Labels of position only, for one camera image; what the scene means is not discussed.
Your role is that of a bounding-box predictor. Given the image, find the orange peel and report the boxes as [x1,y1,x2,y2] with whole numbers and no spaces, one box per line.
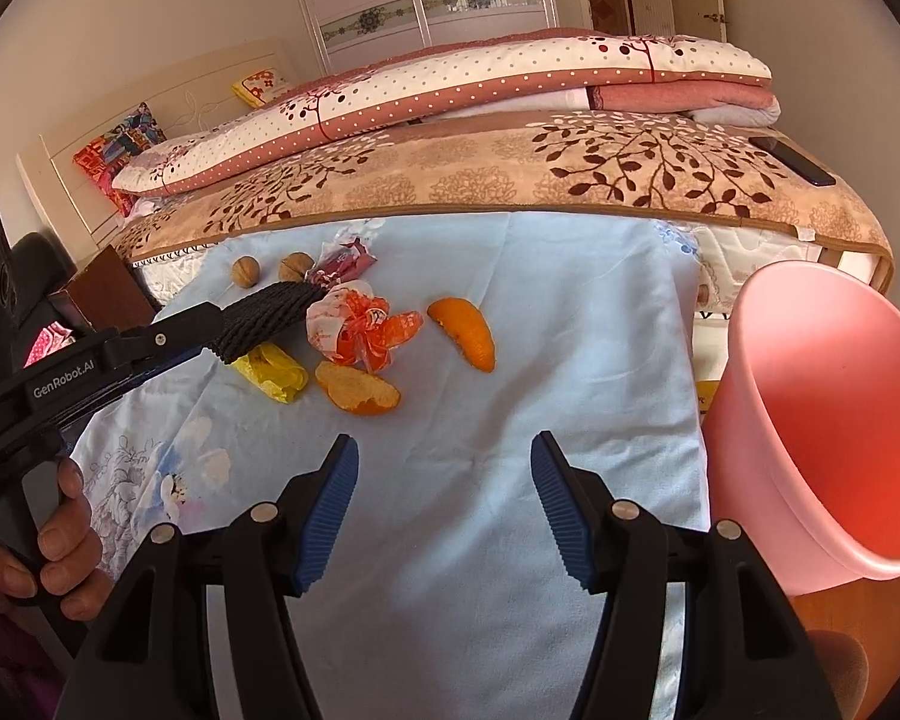
[315,360,402,417]
[427,298,496,374]

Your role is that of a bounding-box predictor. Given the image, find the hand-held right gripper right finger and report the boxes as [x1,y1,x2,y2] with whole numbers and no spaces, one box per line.
[531,431,841,720]

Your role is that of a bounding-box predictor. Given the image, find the red candy wrapper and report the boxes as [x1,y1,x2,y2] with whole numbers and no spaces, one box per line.
[311,238,376,286]

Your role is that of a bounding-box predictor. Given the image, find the cream bed headboard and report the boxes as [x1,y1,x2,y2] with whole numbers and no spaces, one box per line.
[16,39,293,245]

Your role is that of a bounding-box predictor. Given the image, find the yellow floral pillow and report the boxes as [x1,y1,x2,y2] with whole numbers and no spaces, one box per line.
[232,69,295,107]

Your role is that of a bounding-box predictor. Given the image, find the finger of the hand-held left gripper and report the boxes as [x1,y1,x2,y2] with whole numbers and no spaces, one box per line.
[103,303,230,366]
[67,356,222,432]

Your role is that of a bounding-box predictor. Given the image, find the black smartphone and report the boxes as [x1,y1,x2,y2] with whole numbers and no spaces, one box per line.
[750,136,837,188]

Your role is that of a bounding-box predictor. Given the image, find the brown leaf pattern blanket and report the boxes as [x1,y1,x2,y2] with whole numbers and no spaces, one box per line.
[112,109,893,293]

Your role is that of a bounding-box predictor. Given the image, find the dark wooden nightstand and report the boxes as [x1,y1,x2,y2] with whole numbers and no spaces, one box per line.
[49,246,162,338]

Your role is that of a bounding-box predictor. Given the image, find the pink plastic bin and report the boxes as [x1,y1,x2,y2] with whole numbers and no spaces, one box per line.
[701,261,900,597]

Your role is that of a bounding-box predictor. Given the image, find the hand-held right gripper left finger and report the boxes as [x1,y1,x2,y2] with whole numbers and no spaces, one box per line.
[67,433,361,720]

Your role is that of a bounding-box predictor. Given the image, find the crumpled white orange wrapper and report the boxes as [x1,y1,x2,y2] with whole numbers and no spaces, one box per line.
[305,281,425,374]

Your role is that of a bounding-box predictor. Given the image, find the black foam fruit net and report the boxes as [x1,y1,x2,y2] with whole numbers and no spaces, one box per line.
[210,281,323,365]

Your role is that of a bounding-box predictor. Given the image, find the colourful patterned pillow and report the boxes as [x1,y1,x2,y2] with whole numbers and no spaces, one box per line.
[73,103,167,217]

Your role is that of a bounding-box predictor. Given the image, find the yellow plastic wrapper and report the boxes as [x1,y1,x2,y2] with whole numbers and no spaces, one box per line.
[232,341,308,402]

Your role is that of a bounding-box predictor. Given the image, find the person's right leg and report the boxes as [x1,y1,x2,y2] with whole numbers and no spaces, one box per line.
[806,628,871,720]

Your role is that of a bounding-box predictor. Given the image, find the person's left hand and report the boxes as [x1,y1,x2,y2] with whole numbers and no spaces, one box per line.
[0,459,115,620]

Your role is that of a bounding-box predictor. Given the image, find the light blue printed cloth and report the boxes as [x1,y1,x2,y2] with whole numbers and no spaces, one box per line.
[71,211,713,720]

